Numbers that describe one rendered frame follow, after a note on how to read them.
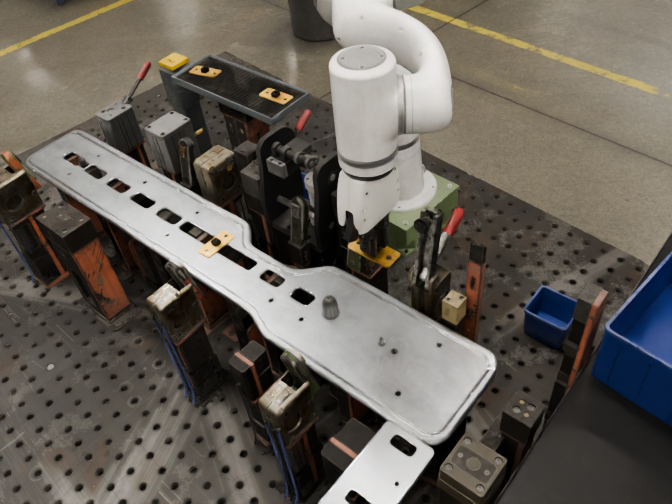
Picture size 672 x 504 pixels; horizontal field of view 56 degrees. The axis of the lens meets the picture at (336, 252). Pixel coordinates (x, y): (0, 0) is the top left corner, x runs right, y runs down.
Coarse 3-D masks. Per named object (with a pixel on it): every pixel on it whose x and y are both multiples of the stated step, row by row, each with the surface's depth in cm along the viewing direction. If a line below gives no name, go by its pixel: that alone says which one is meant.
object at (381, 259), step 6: (348, 246) 103; (354, 246) 103; (378, 246) 101; (360, 252) 102; (378, 252) 102; (384, 252) 102; (390, 252) 102; (396, 252) 101; (372, 258) 101; (378, 258) 101; (384, 258) 101; (396, 258) 100; (384, 264) 100; (390, 264) 100
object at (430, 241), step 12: (420, 216) 114; (432, 216) 113; (420, 228) 112; (432, 228) 113; (420, 240) 117; (432, 240) 115; (420, 252) 119; (432, 252) 116; (420, 264) 121; (432, 264) 119
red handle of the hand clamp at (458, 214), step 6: (456, 210) 122; (462, 210) 123; (456, 216) 122; (462, 216) 122; (450, 222) 122; (456, 222) 122; (444, 228) 123; (450, 228) 122; (456, 228) 122; (444, 234) 122; (450, 234) 122; (444, 240) 122; (444, 246) 122; (438, 252) 122; (438, 258) 122; (426, 270) 122; (420, 276) 122
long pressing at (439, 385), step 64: (64, 192) 164; (128, 192) 159; (192, 192) 157; (192, 256) 141; (256, 256) 139; (256, 320) 127; (320, 320) 125; (384, 320) 124; (384, 384) 114; (448, 384) 112
